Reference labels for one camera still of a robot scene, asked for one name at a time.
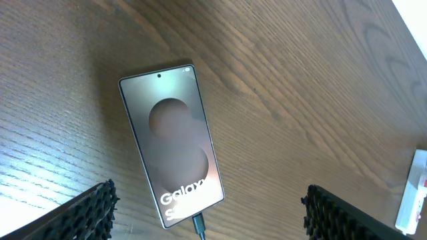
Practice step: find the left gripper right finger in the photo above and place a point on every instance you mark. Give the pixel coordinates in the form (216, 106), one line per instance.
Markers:
(329, 217)

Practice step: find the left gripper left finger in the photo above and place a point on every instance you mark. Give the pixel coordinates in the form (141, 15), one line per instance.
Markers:
(88, 216)

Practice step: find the Galaxy smartphone with brown screen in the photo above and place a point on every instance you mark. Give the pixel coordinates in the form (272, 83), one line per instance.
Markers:
(170, 128)

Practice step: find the white power strip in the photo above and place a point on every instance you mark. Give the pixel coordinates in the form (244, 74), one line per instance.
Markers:
(410, 210)

